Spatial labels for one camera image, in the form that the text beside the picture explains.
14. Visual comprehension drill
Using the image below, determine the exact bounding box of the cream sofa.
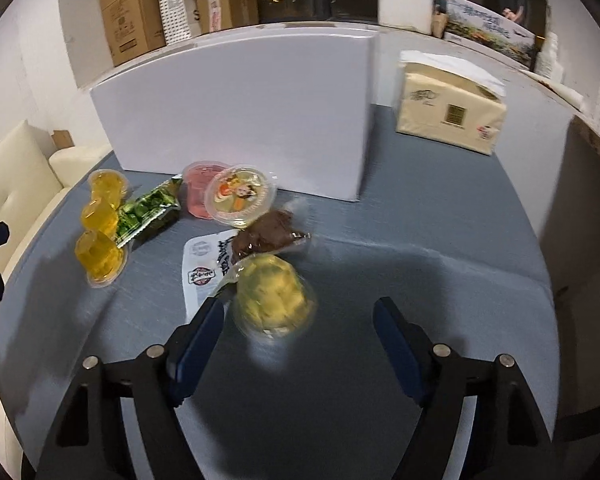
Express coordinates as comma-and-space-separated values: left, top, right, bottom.
0, 120, 113, 281

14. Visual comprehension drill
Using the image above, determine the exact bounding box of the yellow jelly cup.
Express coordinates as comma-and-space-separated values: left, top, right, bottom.
89, 170, 131, 201
75, 230, 128, 288
231, 254, 318, 341
81, 197, 123, 236

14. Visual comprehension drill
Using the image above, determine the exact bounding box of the white black snack packet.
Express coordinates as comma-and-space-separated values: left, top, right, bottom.
182, 230, 253, 323

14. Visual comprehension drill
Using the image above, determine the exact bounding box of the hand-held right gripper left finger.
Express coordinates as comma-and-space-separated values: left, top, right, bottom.
37, 296, 227, 480

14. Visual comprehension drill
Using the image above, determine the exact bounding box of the small green snack packet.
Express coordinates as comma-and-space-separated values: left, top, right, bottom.
115, 177, 183, 248

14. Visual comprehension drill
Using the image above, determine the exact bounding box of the long printed box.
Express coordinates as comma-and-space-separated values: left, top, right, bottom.
442, 0, 540, 72

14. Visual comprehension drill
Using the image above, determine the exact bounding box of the white foam piece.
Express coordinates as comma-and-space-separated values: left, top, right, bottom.
535, 32, 566, 83

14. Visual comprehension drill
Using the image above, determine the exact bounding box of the pink jelly cup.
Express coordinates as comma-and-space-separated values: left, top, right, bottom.
182, 161, 231, 221

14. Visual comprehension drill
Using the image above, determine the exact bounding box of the polka dot paper bag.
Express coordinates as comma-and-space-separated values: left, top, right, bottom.
154, 0, 227, 46

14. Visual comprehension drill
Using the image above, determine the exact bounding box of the jelly cup cartoon lid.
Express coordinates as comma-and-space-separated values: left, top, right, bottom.
203, 164, 279, 228

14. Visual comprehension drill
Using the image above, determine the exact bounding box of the brown snack clear wrapper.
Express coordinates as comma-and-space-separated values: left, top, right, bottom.
230, 199, 312, 263

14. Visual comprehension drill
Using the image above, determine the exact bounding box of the white foam box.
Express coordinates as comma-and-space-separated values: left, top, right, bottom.
377, 0, 433, 33

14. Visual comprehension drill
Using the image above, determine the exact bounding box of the small cardboard box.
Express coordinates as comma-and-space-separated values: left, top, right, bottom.
190, 0, 260, 36

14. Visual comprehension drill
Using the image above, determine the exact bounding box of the large cardboard box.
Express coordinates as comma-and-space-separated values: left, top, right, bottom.
99, 0, 167, 67

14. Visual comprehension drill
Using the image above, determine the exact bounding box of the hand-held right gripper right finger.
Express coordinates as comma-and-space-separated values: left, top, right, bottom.
372, 296, 556, 480

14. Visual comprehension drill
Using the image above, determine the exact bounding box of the grey table cover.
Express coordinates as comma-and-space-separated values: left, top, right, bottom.
0, 102, 561, 480

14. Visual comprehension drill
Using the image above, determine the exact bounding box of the beige tissue pack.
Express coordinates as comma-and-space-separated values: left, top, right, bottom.
394, 50, 510, 156

